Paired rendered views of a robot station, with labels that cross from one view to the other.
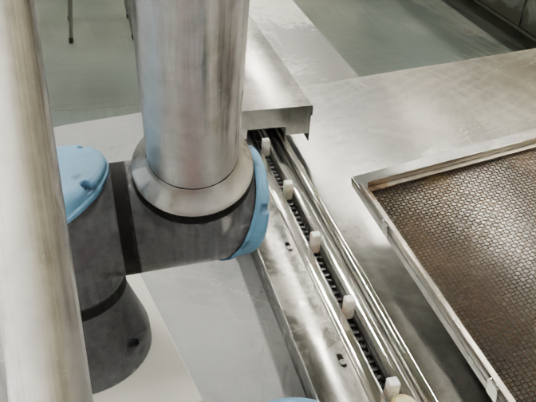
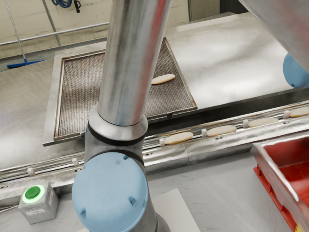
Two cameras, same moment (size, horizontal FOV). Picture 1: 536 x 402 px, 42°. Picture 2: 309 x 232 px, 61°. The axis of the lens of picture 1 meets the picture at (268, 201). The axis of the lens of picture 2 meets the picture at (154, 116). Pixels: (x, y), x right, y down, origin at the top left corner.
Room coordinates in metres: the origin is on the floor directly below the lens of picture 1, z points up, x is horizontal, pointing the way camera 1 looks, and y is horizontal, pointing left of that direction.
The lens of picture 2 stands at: (0.40, 0.46, 1.42)
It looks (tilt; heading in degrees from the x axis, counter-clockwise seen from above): 36 degrees down; 283
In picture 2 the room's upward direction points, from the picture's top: 10 degrees counter-clockwise
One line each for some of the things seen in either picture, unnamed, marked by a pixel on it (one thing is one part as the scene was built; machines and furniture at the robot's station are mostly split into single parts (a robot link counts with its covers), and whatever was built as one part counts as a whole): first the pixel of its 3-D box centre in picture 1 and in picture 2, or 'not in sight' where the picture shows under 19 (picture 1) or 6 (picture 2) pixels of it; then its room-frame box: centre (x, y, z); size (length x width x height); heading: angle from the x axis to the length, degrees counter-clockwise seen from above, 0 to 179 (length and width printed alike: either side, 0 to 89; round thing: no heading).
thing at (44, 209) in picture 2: not in sight; (42, 205); (0.85, 0.08, 0.84); 0.08 x 0.08 x 0.11; 17
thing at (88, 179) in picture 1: (64, 223); (115, 200); (0.55, 0.20, 1.05); 0.13 x 0.12 x 0.14; 106
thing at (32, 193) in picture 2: not in sight; (33, 193); (0.85, 0.08, 0.90); 0.04 x 0.04 x 0.02
